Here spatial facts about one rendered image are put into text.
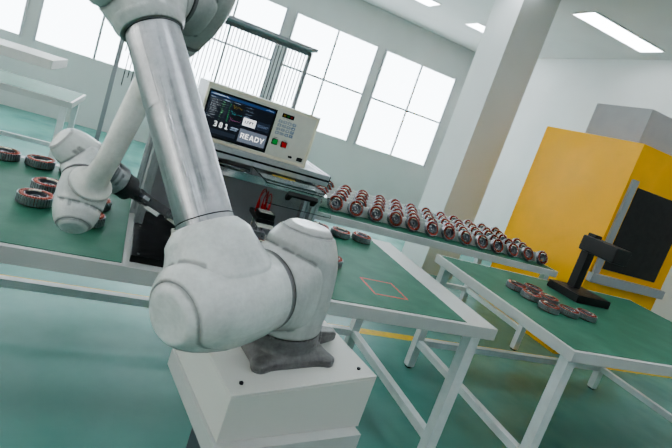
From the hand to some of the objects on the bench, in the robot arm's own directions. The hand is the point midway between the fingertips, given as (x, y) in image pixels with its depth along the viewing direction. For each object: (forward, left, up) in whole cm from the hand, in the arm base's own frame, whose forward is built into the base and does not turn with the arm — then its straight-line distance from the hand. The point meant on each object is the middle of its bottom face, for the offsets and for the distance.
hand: (168, 217), depth 155 cm
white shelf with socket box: (+80, +54, -9) cm, 97 cm away
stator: (+31, +36, -10) cm, 49 cm away
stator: (+48, +32, -10) cm, 59 cm away
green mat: (+41, +35, -10) cm, 55 cm away
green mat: (+18, -92, -21) cm, 96 cm away
